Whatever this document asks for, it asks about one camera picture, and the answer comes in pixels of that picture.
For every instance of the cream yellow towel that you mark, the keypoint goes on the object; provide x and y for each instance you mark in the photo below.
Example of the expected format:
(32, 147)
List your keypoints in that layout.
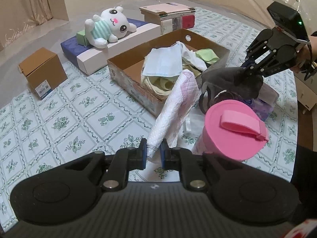
(162, 86)

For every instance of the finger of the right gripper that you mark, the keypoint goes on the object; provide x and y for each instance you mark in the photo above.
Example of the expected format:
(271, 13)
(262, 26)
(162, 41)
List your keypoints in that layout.
(250, 61)
(248, 75)

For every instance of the dark grey cloth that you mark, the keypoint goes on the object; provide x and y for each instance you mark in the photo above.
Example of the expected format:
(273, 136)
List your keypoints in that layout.
(229, 81)

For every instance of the blue and white flat box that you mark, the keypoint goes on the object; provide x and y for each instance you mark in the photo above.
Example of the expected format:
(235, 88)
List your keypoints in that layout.
(90, 59)

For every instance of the white bunny plush toy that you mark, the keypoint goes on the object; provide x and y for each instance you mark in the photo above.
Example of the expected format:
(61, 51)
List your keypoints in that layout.
(108, 27)

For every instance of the person right hand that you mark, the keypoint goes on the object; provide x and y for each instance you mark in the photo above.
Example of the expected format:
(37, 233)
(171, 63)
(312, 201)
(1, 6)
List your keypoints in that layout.
(303, 55)

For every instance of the pink cover book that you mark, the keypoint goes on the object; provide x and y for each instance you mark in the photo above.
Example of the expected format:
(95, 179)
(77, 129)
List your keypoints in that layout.
(165, 9)

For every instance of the thick red white book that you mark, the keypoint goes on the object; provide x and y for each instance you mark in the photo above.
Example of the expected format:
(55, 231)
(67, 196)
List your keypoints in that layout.
(172, 24)

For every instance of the small green box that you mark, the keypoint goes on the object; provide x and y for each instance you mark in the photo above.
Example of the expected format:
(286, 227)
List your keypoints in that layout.
(81, 38)

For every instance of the purple tissue pack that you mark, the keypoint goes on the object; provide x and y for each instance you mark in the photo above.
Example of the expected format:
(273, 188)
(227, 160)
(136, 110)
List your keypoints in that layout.
(263, 105)

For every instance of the white pink quilted cloth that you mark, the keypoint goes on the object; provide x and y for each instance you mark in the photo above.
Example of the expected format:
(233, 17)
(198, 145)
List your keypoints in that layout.
(175, 111)

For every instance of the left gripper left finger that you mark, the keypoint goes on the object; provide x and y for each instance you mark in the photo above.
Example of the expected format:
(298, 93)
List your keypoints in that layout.
(119, 165)

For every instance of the small brown cardboard box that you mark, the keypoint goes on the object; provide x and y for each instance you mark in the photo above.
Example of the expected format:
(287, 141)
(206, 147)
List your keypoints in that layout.
(43, 71)

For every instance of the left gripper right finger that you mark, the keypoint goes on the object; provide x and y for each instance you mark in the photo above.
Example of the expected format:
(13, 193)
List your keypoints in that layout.
(188, 165)

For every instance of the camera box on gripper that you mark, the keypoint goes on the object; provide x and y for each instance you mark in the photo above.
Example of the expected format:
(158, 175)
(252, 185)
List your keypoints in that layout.
(289, 21)

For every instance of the light blue face mask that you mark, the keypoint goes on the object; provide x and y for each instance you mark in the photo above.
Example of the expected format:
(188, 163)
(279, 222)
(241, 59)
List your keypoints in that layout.
(163, 62)

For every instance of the beige curtain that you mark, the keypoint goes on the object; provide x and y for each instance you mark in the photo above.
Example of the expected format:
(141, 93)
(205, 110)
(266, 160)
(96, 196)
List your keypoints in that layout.
(19, 16)

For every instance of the pink lidded cup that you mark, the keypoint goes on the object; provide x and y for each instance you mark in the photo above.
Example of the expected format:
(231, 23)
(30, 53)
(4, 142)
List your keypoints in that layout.
(232, 129)

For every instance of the open brown cardboard tray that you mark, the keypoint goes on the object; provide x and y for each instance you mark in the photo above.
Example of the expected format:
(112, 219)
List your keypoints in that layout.
(126, 67)

